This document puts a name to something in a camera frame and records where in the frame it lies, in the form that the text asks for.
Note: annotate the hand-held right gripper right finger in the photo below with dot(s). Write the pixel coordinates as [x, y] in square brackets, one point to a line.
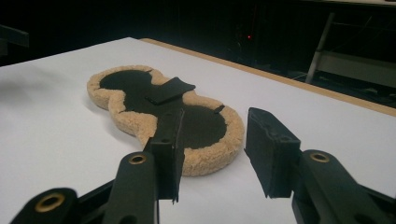
[271, 155]

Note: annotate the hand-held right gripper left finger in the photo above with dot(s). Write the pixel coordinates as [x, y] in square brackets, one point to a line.
[169, 161]

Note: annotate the tan fleece pad black lining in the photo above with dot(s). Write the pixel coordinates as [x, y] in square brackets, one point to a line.
[202, 161]

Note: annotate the grey metal stand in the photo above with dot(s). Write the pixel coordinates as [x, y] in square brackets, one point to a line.
[351, 67]

